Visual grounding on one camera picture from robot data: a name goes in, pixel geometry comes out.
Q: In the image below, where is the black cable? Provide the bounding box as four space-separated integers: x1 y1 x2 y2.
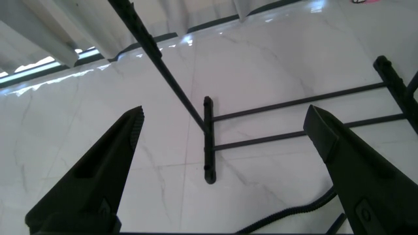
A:
234 186 338 235

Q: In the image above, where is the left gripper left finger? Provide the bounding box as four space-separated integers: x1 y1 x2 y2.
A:
24 105 146 235

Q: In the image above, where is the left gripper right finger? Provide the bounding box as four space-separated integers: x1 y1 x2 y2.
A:
302 104 418 235

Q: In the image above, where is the white curtain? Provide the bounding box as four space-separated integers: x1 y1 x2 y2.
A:
0 0 281 74

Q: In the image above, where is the black clothes rack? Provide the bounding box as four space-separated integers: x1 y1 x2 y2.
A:
107 0 418 185

